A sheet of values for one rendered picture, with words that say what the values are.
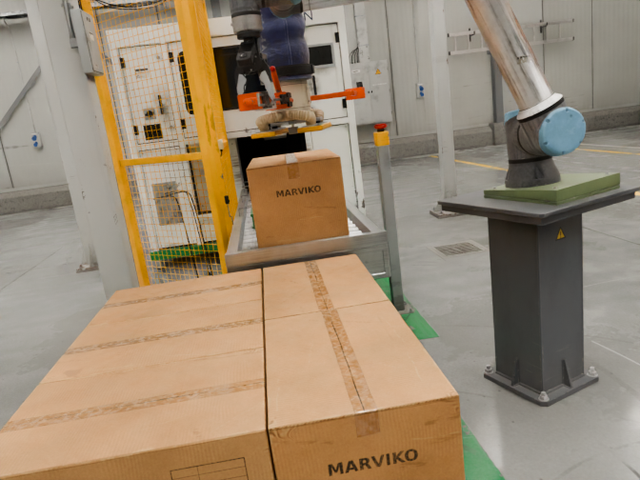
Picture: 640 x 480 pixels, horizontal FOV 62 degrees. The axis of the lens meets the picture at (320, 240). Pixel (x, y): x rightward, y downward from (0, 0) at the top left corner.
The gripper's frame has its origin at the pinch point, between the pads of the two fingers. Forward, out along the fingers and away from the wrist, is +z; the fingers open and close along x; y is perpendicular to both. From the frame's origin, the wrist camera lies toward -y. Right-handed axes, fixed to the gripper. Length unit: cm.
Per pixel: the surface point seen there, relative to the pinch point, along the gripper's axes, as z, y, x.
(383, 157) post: 33, 115, -33
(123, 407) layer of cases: 66, -67, 24
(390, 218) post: 66, 115, -34
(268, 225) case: 50, 49, 16
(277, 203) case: 41, 51, 11
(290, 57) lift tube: -16, 49, -3
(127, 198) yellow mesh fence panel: 43, 141, 129
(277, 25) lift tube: -29, 49, 0
